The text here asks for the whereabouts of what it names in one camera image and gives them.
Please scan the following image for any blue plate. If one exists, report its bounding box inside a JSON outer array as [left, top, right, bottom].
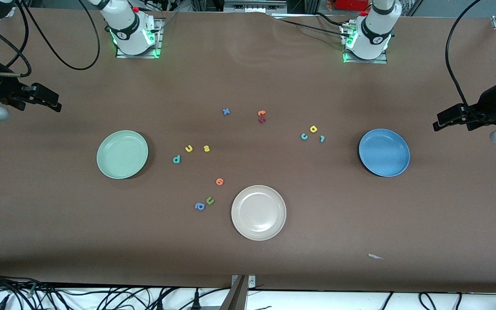
[[358, 128, 411, 177]]

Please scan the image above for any pale green plate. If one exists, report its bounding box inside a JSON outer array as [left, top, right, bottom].
[[96, 130, 149, 180]]

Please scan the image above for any red box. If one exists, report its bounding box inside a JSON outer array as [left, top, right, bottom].
[[333, 0, 370, 11]]

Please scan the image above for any brown paper table cover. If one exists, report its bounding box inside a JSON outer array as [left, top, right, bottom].
[[0, 8, 496, 294]]

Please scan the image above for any beige plate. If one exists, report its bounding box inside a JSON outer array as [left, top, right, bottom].
[[231, 185, 287, 241]]

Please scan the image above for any grey metal box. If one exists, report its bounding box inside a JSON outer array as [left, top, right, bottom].
[[223, 0, 288, 14]]

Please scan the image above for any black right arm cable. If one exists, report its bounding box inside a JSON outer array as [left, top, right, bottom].
[[0, 0, 101, 89]]

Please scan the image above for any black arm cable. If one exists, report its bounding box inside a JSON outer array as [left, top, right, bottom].
[[445, 0, 496, 108], [0, 0, 101, 89]]

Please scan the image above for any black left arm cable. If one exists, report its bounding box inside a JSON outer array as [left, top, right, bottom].
[[445, 0, 496, 108]]

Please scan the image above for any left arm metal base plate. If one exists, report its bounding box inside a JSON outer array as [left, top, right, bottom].
[[343, 24, 388, 64]]

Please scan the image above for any short black table cable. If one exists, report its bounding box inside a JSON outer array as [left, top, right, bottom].
[[315, 12, 350, 25]]

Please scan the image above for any long black table cable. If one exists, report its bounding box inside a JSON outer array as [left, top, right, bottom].
[[280, 19, 347, 33]]

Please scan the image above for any grey metal beam with bracket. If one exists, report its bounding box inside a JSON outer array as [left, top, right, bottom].
[[220, 275, 257, 310]]

